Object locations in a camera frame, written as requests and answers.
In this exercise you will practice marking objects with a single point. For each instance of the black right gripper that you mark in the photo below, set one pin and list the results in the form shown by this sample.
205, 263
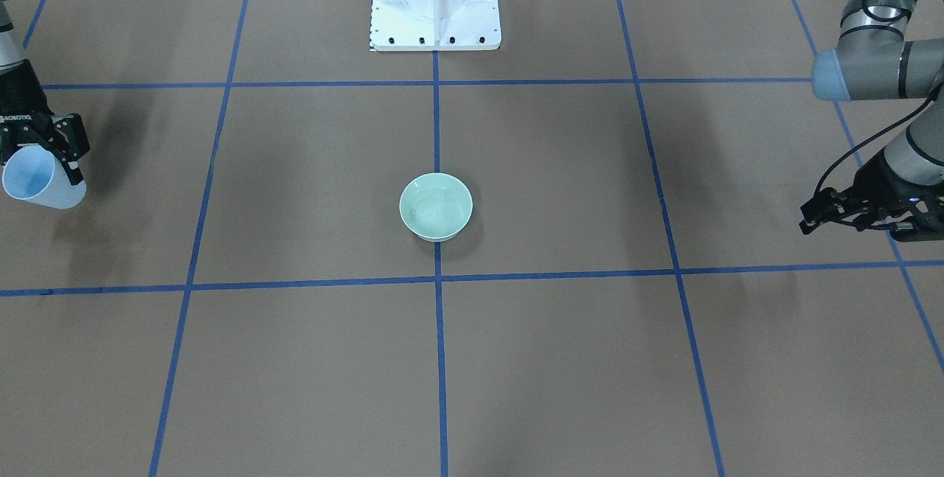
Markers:
23, 99

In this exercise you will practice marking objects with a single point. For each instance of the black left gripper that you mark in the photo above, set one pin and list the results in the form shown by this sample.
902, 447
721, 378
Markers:
879, 180

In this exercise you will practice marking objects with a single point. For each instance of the light blue plastic cup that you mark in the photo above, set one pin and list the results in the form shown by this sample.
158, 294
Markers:
35, 175

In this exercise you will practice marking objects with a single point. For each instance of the pale green ceramic bowl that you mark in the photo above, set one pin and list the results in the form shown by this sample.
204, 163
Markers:
436, 206

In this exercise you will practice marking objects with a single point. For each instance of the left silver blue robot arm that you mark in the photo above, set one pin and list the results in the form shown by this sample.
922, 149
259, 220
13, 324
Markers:
873, 60

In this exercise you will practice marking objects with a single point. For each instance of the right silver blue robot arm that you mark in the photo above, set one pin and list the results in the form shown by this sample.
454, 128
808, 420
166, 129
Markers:
12, 47

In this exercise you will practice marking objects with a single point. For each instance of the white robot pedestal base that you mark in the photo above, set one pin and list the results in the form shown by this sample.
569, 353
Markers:
435, 25

